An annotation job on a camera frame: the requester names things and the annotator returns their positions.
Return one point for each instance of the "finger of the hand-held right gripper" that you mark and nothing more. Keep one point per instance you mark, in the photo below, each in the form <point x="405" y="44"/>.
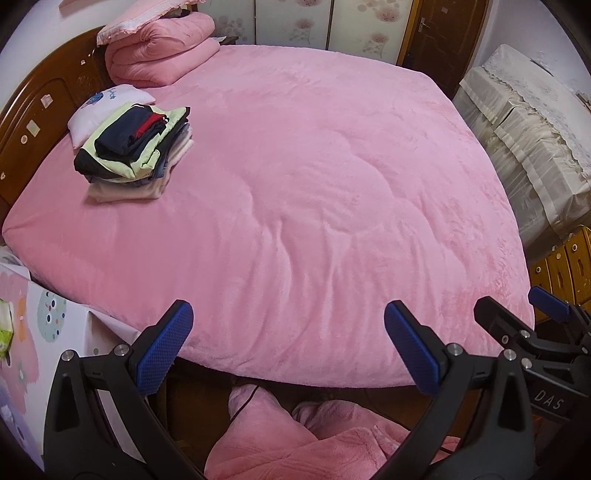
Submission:
<point x="549" y="304"/>
<point x="501" y="323"/>

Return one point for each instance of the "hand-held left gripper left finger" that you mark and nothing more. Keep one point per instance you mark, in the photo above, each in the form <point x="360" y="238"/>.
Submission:
<point x="164" y="346"/>

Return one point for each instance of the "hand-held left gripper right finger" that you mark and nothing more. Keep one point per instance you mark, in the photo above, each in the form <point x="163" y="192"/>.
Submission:
<point x="413" y="346"/>

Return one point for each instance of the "red and navy jacket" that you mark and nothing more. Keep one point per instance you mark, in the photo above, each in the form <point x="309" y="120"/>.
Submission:
<point x="129" y="131"/>

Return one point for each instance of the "stack of folded clothes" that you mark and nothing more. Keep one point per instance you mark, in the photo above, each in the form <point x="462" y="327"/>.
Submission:
<point x="138" y="175"/>

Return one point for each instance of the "yellow wooden cabinet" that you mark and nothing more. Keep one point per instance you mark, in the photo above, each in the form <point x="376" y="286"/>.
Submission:
<point x="565" y="267"/>

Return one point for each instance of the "pastel printed sheet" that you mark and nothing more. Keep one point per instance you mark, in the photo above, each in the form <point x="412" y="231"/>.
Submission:
<point x="41" y="323"/>

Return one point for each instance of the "pink fleece clothing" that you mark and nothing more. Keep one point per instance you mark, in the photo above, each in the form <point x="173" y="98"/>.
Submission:
<point x="300" y="447"/>

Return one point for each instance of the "green tissue packet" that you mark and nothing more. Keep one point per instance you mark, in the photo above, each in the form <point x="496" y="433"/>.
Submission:
<point x="4" y="327"/>

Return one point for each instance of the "white lace-covered furniture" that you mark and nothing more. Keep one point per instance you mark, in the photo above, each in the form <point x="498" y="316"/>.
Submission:
<point x="531" y="138"/>

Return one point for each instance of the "pink fleece bed blanket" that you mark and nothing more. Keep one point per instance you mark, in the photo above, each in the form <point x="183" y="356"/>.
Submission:
<point x="323" y="184"/>

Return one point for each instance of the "white printed pillow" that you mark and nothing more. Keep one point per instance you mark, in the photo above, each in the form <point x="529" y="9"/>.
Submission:
<point x="106" y="104"/>

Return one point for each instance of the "brown wooden headboard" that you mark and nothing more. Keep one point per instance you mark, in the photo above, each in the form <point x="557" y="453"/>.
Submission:
<point x="41" y="120"/>

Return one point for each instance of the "brown wooden door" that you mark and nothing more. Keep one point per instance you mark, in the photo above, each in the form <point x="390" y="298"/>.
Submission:
<point x="443" y="37"/>

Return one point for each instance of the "folded pink quilt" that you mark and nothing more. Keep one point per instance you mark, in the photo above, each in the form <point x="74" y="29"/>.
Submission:
<point x="157" y="50"/>

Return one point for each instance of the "pink lace-trimmed pillow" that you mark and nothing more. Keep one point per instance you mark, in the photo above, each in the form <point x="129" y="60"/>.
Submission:
<point x="138" y="18"/>

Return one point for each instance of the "floral wardrobe doors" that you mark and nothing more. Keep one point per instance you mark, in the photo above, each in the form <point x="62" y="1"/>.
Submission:
<point x="314" y="23"/>

